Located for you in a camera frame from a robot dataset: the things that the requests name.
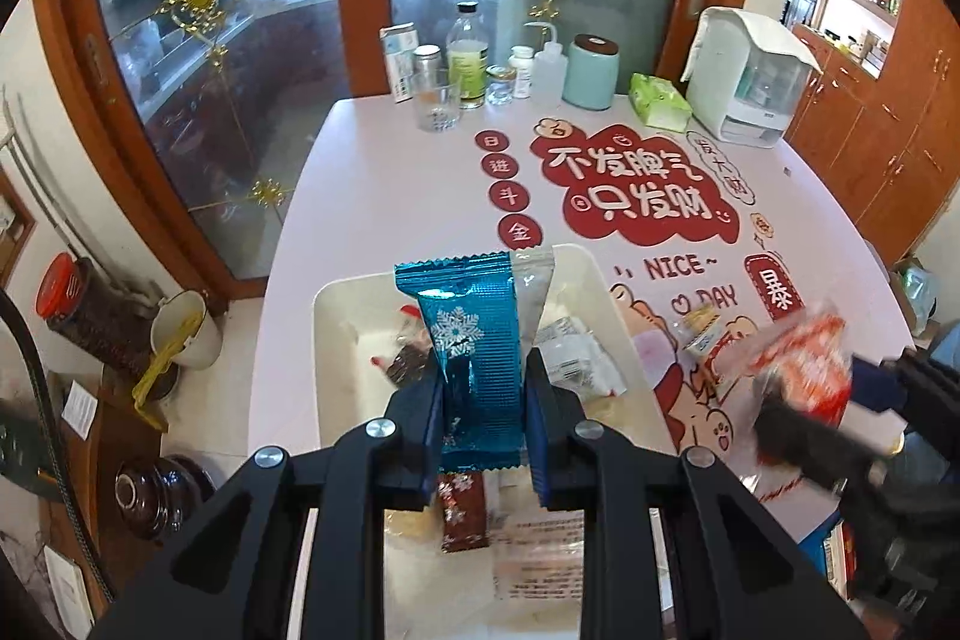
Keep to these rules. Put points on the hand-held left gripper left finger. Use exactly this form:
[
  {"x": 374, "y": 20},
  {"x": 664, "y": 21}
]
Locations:
[{"x": 433, "y": 437}]

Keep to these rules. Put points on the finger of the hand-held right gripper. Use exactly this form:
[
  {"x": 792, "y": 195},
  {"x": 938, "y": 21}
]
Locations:
[
  {"x": 802, "y": 434},
  {"x": 900, "y": 379}
]

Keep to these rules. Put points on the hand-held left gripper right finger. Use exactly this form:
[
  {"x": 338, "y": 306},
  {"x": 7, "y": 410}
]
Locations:
[{"x": 541, "y": 437}]

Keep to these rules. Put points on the brown snowflake candy packet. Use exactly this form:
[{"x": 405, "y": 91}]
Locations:
[{"x": 461, "y": 511}]

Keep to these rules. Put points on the small red snack packet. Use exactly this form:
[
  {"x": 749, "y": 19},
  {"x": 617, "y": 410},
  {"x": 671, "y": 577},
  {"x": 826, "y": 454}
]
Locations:
[{"x": 806, "y": 355}]

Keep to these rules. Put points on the dark brown candy packet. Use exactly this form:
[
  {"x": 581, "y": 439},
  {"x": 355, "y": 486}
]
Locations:
[{"x": 409, "y": 361}]

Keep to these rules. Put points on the white snack bag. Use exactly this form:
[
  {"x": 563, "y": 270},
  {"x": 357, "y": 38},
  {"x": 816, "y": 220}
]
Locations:
[{"x": 577, "y": 355}]

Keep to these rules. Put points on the pale yellow clear packet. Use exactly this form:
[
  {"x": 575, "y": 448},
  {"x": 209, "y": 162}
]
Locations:
[{"x": 409, "y": 525}]

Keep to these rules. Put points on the blue foil snack packet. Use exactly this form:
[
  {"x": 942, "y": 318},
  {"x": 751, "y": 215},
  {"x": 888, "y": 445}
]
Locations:
[{"x": 472, "y": 340}]

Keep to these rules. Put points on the clear packet with text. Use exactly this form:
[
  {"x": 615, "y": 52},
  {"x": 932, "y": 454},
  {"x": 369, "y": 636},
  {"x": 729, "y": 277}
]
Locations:
[{"x": 540, "y": 557}]

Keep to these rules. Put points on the white plastic tray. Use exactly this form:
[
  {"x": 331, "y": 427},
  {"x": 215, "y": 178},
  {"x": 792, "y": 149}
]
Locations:
[{"x": 352, "y": 347}]

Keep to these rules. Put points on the silver clear snack packet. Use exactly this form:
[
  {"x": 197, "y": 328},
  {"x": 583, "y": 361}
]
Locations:
[{"x": 534, "y": 291}]

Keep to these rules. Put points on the green plastic bag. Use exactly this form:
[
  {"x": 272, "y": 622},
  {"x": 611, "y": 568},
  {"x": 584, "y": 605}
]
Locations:
[{"x": 916, "y": 295}]

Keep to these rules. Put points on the small yellow snack packet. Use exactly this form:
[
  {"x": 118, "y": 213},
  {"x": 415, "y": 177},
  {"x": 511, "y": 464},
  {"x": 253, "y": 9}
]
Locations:
[{"x": 701, "y": 329}]

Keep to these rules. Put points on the wooden cabinet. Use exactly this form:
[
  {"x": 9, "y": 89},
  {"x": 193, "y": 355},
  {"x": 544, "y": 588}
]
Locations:
[{"x": 885, "y": 145}]

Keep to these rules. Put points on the dark brown ceramic pot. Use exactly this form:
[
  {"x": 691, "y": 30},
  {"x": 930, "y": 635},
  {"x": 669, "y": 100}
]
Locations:
[{"x": 154, "y": 494}]

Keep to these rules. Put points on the clear drinking glass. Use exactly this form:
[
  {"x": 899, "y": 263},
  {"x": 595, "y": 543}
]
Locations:
[{"x": 439, "y": 111}]

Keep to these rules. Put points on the small glass jar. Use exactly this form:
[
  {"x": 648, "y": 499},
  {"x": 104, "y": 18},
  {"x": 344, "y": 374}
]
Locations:
[{"x": 501, "y": 89}]

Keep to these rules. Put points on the green tissue pack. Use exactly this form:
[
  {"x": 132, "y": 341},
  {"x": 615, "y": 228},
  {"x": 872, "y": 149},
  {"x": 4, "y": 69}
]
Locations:
[{"x": 658, "y": 102}]

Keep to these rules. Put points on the white paper note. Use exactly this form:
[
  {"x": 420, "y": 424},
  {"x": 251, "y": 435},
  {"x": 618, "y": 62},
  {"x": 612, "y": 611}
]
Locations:
[{"x": 79, "y": 406}]

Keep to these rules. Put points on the white water dispenser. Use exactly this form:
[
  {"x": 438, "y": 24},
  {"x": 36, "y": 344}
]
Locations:
[{"x": 720, "y": 70}]

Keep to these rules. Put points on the white squeeze bottle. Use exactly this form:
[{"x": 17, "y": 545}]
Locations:
[{"x": 547, "y": 74}]

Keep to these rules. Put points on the white pill bottle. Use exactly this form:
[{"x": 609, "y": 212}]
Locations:
[{"x": 522, "y": 74}]

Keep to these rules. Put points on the mint canister with brown lid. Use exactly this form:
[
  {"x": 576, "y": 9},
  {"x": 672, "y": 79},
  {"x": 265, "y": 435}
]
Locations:
[{"x": 590, "y": 74}]

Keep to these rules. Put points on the glass bottle with green label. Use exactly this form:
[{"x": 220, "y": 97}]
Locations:
[{"x": 466, "y": 66}]

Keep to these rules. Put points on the red lid jar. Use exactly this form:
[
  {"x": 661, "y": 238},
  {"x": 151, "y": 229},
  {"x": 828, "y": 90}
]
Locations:
[{"x": 82, "y": 310}]

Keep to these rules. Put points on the white carton box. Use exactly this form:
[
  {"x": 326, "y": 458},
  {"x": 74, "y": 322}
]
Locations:
[{"x": 397, "y": 63}]

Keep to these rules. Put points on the silver metal can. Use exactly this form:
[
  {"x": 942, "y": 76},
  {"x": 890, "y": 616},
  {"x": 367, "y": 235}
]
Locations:
[{"x": 429, "y": 57}]

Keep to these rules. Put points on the metal poles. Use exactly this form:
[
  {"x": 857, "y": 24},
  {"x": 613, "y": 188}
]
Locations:
[{"x": 41, "y": 175}]

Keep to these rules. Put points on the wooden wall frame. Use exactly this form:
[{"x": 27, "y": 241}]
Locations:
[{"x": 15, "y": 227}]

